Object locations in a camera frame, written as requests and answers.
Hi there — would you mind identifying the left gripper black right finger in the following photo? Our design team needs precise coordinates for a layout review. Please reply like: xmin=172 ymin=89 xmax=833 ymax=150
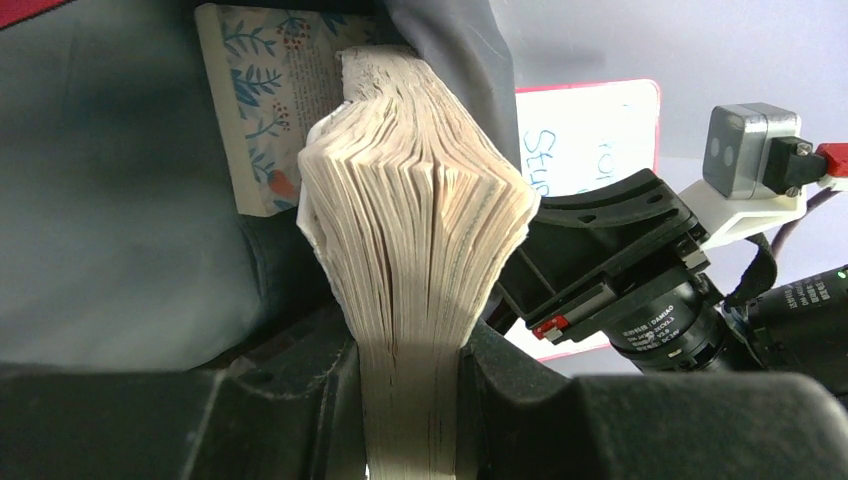
xmin=456 ymin=324 xmax=847 ymax=479

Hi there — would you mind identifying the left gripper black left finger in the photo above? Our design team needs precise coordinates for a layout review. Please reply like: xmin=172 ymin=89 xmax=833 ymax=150
xmin=1 ymin=307 xmax=366 ymax=479

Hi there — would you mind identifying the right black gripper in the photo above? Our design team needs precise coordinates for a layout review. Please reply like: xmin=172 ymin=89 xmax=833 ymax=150
xmin=497 ymin=169 xmax=847 ymax=398

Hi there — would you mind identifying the green book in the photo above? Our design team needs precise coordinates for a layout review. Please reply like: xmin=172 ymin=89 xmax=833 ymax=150
xmin=297 ymin=45 xmax=540 ymax=479

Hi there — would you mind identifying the red backpack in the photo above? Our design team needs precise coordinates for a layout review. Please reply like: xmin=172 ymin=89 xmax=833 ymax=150
xmin=0 ymin=0 xmax=525 ymax=372

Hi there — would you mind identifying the floral pink book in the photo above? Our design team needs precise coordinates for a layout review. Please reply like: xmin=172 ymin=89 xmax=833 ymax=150
xmin=194 ymin=3 xmax=375 ymax=217

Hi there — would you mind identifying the pink-framed whiteboard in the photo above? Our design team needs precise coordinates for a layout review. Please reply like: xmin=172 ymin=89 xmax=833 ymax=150
xmin=503 ymin=78 xmax=662 ymax=364

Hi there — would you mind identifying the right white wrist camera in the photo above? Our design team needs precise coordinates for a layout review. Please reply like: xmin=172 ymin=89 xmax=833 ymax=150
xmin=679 ymin=103 xmax=847 ymax=251

